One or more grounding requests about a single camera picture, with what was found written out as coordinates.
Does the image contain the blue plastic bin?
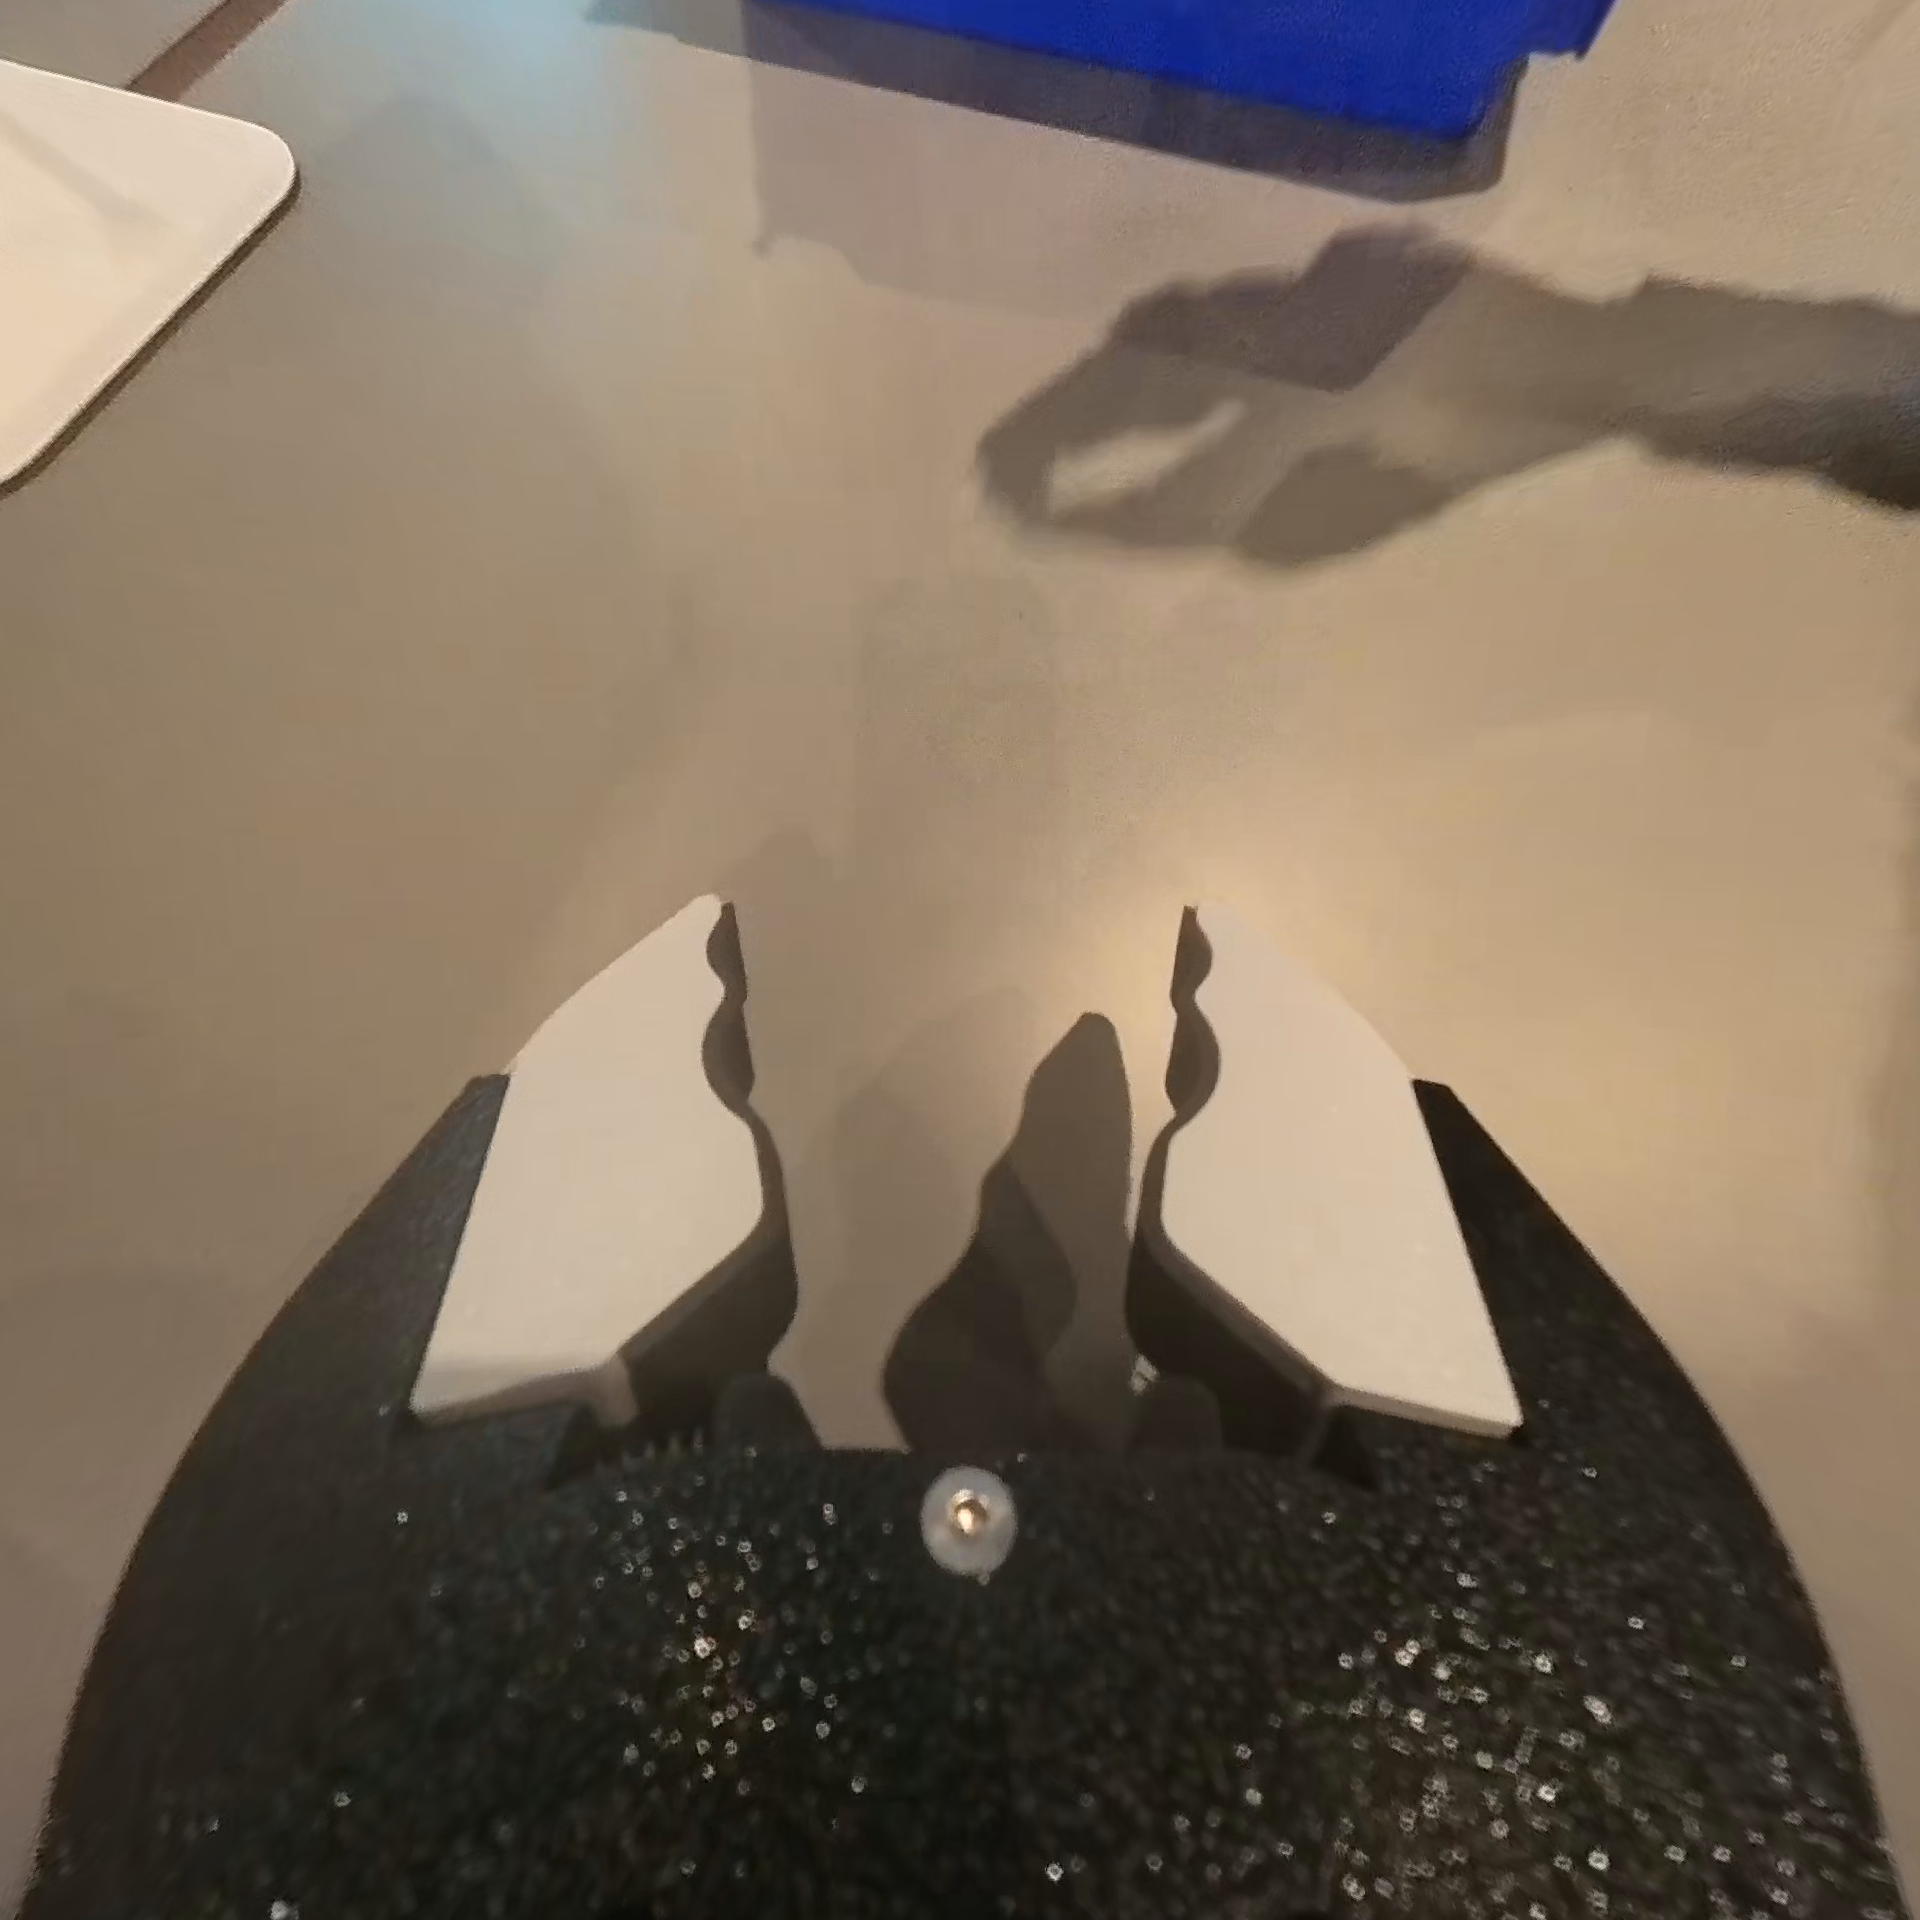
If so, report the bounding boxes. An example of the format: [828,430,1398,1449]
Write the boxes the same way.
[743,0,1621,149]

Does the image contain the white tray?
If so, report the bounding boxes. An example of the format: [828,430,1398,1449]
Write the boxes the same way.
[0,62,295,491]

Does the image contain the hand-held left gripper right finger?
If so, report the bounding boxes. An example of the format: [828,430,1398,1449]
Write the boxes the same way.
[1126,902,1526,1446]

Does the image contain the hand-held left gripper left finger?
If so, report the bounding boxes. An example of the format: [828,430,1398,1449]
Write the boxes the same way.
[407,892,801,1431]

